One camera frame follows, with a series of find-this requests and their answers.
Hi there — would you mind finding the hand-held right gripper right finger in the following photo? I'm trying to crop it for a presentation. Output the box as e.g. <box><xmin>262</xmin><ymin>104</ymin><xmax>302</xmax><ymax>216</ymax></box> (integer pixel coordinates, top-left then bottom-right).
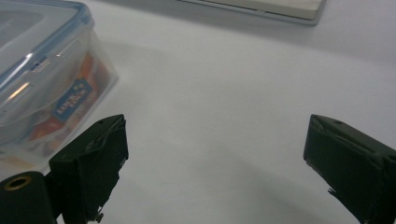
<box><xmin>303</xmin><ymin>113</ymin><xmax>396</xmax><ymax>224</ymax></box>

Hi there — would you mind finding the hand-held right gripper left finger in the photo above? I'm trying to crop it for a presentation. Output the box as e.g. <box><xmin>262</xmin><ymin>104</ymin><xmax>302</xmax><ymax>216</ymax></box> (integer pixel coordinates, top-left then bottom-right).
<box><xmin>49</xmin><ymin>113</ymin><xmax>130</xmax><ymax>224</ymax></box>

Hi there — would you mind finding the clear plastic food container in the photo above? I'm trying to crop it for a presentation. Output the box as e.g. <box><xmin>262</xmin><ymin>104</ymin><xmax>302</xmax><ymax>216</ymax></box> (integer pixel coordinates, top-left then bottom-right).
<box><xmin>0</xmin><ymin>29</ymin><xmax>120</xmax><ymax>181</ymax></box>

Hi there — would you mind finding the clear blue-rimmed container lid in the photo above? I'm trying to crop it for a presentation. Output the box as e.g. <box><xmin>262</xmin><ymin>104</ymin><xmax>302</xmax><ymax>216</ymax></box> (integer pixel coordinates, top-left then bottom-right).
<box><xmin>0</xmin><ymin>0</ymin><xmax>95</xmax><ymax>127</ymax></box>

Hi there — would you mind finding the flat white board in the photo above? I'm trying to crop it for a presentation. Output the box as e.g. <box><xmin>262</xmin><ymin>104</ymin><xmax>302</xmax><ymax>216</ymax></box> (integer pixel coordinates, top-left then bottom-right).
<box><xmin>177</xmin><ymin>0</ymin><xmax>328</xmax><ymax>26</ymax></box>

